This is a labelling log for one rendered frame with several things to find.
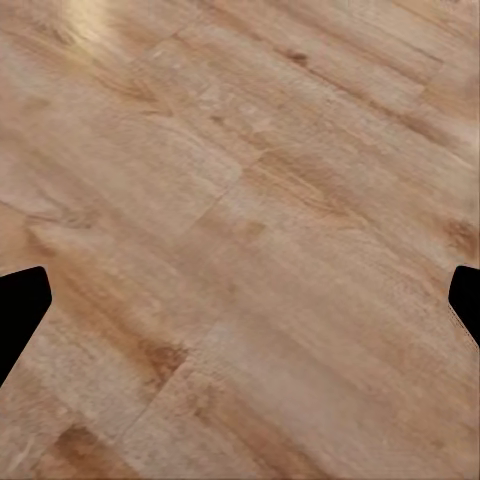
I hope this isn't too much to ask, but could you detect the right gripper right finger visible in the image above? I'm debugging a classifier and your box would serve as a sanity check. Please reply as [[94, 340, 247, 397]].
[[448, 265, 480, 346]]

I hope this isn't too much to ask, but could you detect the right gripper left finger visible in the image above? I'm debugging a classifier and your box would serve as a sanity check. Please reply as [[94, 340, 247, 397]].
[[0, 266, 52, 386]]

